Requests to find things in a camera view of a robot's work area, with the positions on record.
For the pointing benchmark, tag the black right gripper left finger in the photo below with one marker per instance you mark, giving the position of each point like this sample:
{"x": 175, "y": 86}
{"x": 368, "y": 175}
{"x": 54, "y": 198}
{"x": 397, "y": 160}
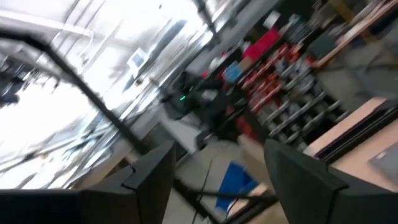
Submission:
{"x": 146, "y": 193}

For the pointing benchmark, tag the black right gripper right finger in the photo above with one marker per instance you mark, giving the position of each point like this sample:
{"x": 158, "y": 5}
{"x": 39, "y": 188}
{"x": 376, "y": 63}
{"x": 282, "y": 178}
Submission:
{"x": 304, "y": 193}

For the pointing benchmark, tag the blue plastic bin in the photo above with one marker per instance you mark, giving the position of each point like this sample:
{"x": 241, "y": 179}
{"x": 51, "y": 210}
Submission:
{"x": 233, "y": 183}

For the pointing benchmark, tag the black computer with green lights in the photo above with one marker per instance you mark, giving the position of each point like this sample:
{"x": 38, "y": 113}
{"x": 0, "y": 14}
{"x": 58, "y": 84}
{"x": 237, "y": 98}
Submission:
{"x": 178, "y": 105}

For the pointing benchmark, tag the metal rack with red bins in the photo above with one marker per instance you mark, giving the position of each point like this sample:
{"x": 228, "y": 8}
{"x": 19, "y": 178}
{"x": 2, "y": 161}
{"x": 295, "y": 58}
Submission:
{"x": 280, "y": 93}

